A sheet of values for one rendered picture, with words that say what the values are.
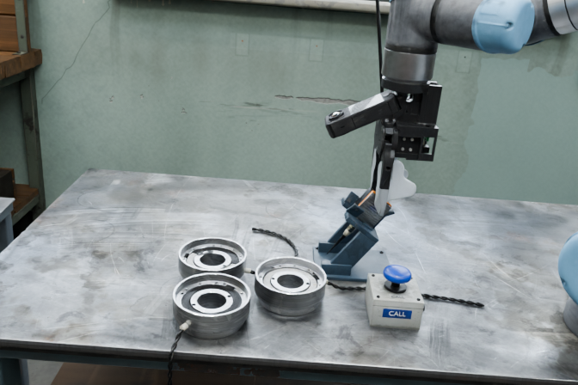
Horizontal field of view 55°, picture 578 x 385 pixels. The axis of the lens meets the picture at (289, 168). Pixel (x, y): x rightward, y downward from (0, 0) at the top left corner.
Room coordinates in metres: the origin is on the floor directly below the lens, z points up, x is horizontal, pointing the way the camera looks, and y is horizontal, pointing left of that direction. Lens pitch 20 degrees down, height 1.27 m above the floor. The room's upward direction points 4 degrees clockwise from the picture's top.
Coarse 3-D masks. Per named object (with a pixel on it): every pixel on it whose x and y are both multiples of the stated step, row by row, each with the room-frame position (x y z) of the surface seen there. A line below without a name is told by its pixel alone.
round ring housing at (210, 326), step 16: (176, 288) 0.65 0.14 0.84; (240, 288) 0.68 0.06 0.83; (176, 304) 0.61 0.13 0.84; (192, 304) 0.64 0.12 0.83; (208, 304) 0.67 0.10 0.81; (224, 304) 0.64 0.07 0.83; (176, 320) 0.61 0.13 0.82; (192, 320) 0.60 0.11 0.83; (208, 320) 0.60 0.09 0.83; (224, 320) 0.60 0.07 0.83; (240, 320) 0.62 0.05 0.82; (208, 336) 0.60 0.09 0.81; (224, 336) 0.61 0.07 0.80
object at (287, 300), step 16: (256, 272) 0.71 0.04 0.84; (288, 272) 0.73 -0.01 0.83; (320, 272) 0.73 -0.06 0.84; (256, 288) 0.69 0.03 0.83; (288, 288) 0.73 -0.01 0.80; (304, 288) 0.70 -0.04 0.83; (320, 288) 0.68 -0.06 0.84; (272, 304) 0.67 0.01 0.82; (288, 304) 0.66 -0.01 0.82; (304, 304) 0.66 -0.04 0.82
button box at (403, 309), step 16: (368, 288) 0.71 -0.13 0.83; (384, 288) 0.69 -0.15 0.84; (400, 288) 0.68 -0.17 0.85; (416, 288) 0.69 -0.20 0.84; (368, 304) 0.69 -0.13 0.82; (384, 304) 0.66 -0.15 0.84; (400, 304) 0.66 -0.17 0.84; (416, 304) 0.66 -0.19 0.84; (384, 320) 0.66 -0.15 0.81; (400, 320) 0.66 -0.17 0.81; (416, 320) 0.66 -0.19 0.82
